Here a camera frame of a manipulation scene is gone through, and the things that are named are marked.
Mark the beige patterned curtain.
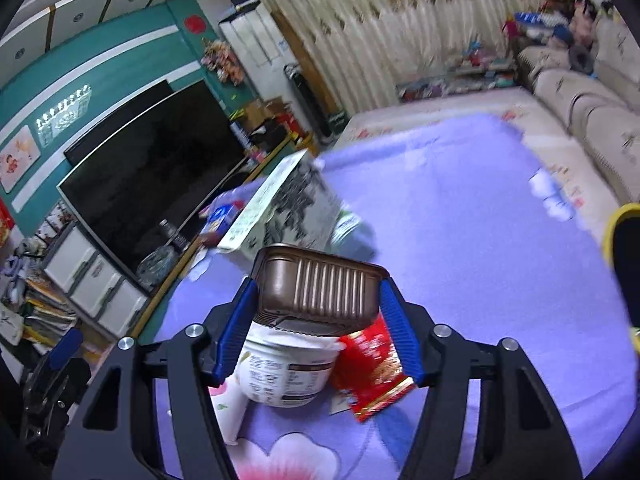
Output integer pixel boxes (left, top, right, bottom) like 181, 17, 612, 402
235, 0, 556, 116

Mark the black tower fan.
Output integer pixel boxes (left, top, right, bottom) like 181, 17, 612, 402
284, 62, 333, 141

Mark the clear jar with green label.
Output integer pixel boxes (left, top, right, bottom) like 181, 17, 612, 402
327, 210, 378, 263

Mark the artificial flower decoration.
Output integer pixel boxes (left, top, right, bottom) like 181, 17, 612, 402
200, 40, 246, 86

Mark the small clear bottle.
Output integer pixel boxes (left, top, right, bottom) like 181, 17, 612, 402
159, 218, 188, 251

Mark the white standing air conditioner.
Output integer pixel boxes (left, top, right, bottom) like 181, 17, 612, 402
219, 0, 291, 101

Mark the black bin with yellow rim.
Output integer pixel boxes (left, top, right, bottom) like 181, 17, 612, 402
602, 205, 640, 341

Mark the black flat television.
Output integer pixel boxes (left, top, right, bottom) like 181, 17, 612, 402
56, 79, 251, 293

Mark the framed fish wall picture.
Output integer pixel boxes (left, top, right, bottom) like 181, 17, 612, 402
0, 125, 41, 193

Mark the blue and red snack box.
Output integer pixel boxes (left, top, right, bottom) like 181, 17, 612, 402
200, 200, 248, 248

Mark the purple floral blanket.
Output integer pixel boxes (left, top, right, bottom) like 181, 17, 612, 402
135, 112, 631, 480

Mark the white drawer cabinet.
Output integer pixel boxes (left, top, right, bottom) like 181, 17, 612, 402
42, 220, 151, 338

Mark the pile of books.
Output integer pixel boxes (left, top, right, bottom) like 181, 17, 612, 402
0, 240, 78, 346

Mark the white carton with black print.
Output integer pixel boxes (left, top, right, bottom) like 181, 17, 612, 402
216, 149, 346, 266

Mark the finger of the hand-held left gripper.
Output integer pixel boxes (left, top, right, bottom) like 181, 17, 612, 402
47, 329, 85, 368

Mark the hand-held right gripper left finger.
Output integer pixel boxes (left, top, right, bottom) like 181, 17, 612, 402
52, 276, 261, 480

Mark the brown ribbed plastic tray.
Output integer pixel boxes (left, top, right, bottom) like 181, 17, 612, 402
252, 244, 390, 337

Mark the glass ashtray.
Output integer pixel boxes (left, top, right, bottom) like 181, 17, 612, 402
136, 247, 181, 283

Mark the pile of toys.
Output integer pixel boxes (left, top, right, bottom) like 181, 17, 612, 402
502, 0, 621, 71

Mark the low shelf of small items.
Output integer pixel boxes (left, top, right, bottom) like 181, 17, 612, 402
397, 52, 518, 103

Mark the pile of cardboard boxes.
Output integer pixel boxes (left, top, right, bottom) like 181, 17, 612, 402
230, 97, 311, 156

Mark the beige sofa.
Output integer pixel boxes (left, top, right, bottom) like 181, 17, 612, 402
515, 20, 640, 206

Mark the crystal wall lamp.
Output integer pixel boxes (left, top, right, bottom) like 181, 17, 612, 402
36, 85, 93, 133

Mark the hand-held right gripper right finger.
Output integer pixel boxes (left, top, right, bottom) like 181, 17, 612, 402
377, 277, 586, 480

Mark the red snack packet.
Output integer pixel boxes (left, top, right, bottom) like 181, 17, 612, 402
330, 312, 417, 423

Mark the white yogurt cup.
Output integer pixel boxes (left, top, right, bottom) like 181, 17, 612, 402
235, 320, 346, 408

